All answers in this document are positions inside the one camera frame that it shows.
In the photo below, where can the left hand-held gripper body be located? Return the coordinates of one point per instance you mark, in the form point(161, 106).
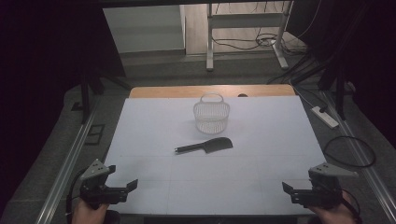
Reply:
point(93, 189)

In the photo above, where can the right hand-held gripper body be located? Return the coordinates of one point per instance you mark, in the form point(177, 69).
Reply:
point(323, 193)

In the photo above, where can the black comb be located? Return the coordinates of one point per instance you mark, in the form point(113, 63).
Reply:
point(218, 144)

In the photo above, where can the white plastic basket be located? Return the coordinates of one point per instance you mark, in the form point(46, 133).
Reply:
point(211, 116)

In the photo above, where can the person's left hand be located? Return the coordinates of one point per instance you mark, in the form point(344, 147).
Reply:
point(88, 215)

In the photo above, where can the person's right hand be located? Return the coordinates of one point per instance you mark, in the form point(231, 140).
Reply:
point(337, 215)

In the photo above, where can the white table mat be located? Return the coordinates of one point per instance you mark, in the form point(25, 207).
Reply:
point(155, 130)

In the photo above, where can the white power strip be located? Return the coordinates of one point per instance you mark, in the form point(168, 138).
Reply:
point(325, 117)

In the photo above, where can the black tripod stand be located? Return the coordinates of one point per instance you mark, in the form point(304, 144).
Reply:
point(85, 93)
point(339, 93)

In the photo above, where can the wooden table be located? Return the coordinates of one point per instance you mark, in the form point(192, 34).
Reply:
point(174, 91)

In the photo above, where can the aluminium rail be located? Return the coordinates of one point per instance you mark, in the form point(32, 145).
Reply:
point(361, 155)
point(67, 168)

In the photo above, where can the white metal desk frame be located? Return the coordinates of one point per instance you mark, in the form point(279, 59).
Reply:
point(246, 20)

